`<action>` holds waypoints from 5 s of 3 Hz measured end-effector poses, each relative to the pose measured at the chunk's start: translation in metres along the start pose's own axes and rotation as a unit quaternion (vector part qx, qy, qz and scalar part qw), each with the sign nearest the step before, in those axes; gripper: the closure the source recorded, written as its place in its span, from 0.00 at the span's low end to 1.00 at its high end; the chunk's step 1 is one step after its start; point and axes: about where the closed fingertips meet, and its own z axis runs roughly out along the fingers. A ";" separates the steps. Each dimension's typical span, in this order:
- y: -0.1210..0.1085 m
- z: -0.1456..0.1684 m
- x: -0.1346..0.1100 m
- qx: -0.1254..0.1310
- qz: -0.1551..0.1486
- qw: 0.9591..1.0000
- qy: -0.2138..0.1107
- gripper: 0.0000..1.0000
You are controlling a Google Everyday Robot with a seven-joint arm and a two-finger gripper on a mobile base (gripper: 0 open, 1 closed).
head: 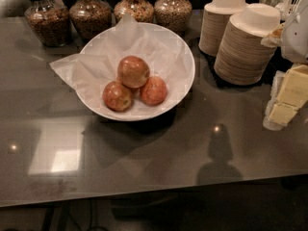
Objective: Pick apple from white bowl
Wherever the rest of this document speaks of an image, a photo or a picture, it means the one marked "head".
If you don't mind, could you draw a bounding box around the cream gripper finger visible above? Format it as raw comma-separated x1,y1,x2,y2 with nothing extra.
261,24,284,48
263,64,308,131

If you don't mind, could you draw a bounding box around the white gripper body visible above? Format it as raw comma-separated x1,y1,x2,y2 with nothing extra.
281,0,308,64

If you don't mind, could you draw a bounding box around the red apple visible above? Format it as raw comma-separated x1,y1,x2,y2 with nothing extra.
102,81,133,112
140,76,167,105
117,56,150,89

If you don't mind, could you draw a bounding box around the front paper bowl stack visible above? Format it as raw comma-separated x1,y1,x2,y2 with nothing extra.
214,3,280,86

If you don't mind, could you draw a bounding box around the paper bowl stack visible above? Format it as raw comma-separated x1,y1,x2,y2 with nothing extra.
198,0,247,57
214,3,280,86

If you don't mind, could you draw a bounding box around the rear paper bowl stack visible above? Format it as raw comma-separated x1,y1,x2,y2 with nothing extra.
198,0,247,57

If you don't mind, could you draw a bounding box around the white bowl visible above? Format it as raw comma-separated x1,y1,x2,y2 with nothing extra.
74,22,196,122

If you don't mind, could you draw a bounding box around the cereal jar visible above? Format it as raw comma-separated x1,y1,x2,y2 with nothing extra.
114,0,154,23
69,0,112,41
25,0,71,47
154,0,193,35

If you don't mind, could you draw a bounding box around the white paper liner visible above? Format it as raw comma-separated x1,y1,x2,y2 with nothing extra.
49,13,191,119

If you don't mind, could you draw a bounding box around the far left cereal jar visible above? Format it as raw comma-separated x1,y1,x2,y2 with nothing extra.
25,0,71,47

